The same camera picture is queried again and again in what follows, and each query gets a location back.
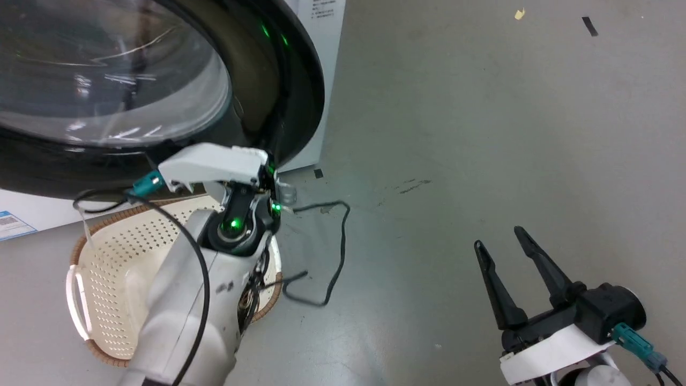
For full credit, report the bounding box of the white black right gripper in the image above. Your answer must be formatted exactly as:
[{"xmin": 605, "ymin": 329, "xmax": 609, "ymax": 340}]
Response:
[{"xmin": 474, "ymin": 226, "xmax": 618, "ymax": 386}]

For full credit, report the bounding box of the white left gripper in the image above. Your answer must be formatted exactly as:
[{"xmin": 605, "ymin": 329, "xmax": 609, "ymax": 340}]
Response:
[{"xmin": 158, "ymin": 143, "xmax": 284, "ymax": 221}]

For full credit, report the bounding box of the black round washing machine door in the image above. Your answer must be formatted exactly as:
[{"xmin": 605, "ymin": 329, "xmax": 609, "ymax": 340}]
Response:
[{"xmin": 0, "ymin": 0, "xmax": 326, "ymax": 202}]

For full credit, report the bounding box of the white washing machine body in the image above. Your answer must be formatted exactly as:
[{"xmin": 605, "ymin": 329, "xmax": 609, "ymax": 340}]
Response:
[{"xmin": 0, "ymin": 0, "xmax": 347, "ymax": 242}]

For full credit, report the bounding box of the cream perforated laundry basket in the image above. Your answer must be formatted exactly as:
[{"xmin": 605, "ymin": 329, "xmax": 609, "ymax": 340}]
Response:
[{"xmin": 66, "ymin": 194, "xmax": 283, "ymax": 368}]

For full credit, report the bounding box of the blue white sticker label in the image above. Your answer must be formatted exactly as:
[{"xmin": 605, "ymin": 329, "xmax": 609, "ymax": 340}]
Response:
[{"xmin": 0, "ymin": 210, "xmax": 38, "ymax": 242}]

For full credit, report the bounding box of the loose black floor cable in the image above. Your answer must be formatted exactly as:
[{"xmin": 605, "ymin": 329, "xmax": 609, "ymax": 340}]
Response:
[{"xmin": 281, "ymin": 201, "xmax": 352, "ymax": 308}]

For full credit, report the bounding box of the black cable with teal plug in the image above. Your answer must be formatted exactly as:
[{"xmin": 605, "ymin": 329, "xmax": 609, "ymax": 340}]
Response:
[
  {"xmin": 72, "ymin": 172, "xmax": 211, "ymax": 386},
  {"xmin": 611, "ymin": 322, "xmax": 686, "ymax": 386}
]

